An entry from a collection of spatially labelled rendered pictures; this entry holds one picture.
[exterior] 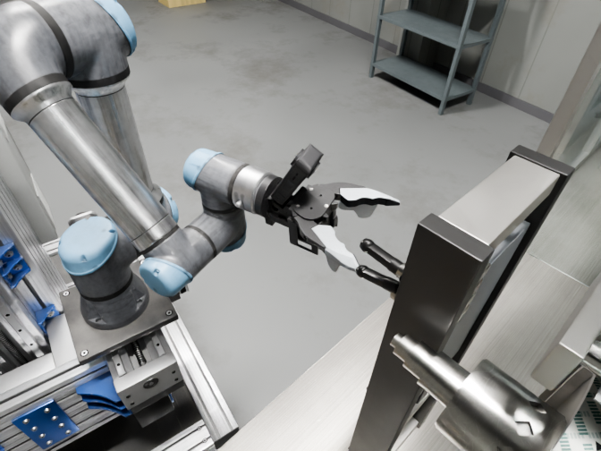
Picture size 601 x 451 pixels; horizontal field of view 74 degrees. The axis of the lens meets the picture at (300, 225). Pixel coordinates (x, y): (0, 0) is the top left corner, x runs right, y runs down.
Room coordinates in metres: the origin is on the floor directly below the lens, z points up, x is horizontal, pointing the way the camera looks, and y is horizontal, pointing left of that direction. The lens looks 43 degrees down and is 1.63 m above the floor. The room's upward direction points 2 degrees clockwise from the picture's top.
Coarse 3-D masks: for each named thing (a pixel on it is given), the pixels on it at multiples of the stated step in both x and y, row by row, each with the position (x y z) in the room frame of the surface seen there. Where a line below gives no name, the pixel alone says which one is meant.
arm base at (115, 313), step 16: (128, 288) 0.55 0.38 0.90; (144, 288) 0.59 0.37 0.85; (80, 304) 0.53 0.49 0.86; (96, 304) 0.51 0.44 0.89; (112, 304) 0.52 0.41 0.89; (128, 304) 0.53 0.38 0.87; (144, 304) 0.56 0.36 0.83; (96, 320) 0.51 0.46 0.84; (112, 320) 0.50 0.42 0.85; (128, 320) 0.51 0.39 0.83
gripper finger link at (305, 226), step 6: (294, 222) 0.44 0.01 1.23; (300, 222) 0.43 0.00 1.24; (306, 222) 0.43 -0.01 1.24; (312, 222) 0.43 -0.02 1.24; (300, 228) 0.42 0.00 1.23; (306, 228) 0.42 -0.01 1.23; (300, 234) 0.42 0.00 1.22; (306, 234) 0.41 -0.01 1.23; (312, 234) 0.41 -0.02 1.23; (306, 240) 0.41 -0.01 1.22; (312, 240) 0.40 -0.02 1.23; (318, 240) 0.40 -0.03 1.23; (318, 246) 0.40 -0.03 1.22; (324, 246) 0.38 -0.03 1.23; (324, 252) 0.38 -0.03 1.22
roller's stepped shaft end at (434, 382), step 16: (400, 336) 0.18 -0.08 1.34; (400, 352) 0.17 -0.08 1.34; (416, 352) 0.16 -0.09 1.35; (432, 352) 0.16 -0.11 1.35; (416, 368) 0.15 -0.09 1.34; (432, 368) 0.15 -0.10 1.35; (448, 368) 0.15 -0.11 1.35; (432, 384) 0.14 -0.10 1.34; (448, 384) 0.14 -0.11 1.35; (448, 400) 0.13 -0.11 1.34
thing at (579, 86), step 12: (600, 24) 0.76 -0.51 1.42; (600, 36) 0.75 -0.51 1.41; (588, 48) 0.76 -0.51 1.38; (600, 48) 0.75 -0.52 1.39; (588, 60) 0.75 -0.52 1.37; (600, 60) 0.74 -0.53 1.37; (576, 72) 0.76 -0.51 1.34; (588, 72) 0.75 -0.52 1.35; (576, 84) 0.75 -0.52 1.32; (588, 84) 0.74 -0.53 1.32; (564, 96) 0.76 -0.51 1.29; (576, 96) 0.75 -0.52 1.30; (564, 108) 0.75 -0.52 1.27; (576, 108) 0.75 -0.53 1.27; (552, 120) 0.76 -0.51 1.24; (564, 120) 0.74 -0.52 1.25; (552, 132) 0.75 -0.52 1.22; (564, 132) 0.75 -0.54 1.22; (540, 144) 0.76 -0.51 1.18; (552, 144) 0.74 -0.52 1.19; (552, 156) 0.75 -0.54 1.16
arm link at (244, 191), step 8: (248, 168) 0.53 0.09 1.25; (256, 168) 0.54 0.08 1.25; (240, 176) 0.52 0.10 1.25; (248, 176) 0.51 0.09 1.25; (256, 176) 0.51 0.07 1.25; (264, 176) 0.52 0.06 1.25; (240, 184) 0.50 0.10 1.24; (248, 184) 0.50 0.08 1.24; (256, 184) 0.50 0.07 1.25; (232, 192) 0.50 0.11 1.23; (240, 192) 0.50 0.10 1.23; (248, 192) 0.49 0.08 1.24; (256, 192) 0.49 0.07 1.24; (240, 200) 0.50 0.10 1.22; (248, 200) 0.49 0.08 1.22; (248, 208) 0.49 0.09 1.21
